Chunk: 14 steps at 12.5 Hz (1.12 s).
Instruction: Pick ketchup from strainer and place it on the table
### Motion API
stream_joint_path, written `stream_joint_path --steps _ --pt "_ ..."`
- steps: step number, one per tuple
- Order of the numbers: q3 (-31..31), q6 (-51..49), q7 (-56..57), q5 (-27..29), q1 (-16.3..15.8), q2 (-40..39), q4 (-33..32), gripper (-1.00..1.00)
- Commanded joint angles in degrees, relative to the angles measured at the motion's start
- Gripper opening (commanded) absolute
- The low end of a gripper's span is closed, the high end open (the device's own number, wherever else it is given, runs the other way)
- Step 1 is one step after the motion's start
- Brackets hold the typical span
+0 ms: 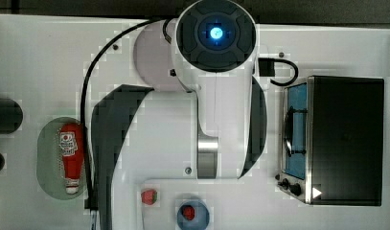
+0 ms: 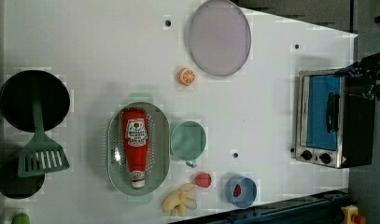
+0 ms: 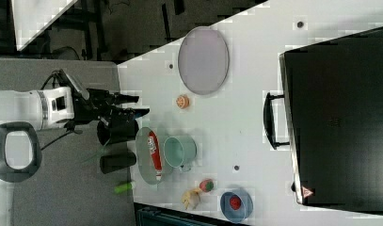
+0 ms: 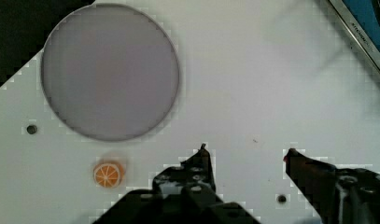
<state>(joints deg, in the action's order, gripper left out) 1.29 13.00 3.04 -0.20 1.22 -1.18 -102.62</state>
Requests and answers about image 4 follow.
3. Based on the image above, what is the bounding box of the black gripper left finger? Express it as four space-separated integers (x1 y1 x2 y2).
93 145 260 224

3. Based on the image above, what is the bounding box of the silver toaster oven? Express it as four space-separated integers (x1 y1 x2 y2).
325 0 380 76

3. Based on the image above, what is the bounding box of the round grey plate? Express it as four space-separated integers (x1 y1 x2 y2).
40 4 180 142

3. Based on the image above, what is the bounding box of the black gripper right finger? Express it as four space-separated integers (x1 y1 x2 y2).
284 148 380 224

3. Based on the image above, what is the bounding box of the orange slice toy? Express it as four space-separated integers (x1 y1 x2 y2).
93 161 125 189

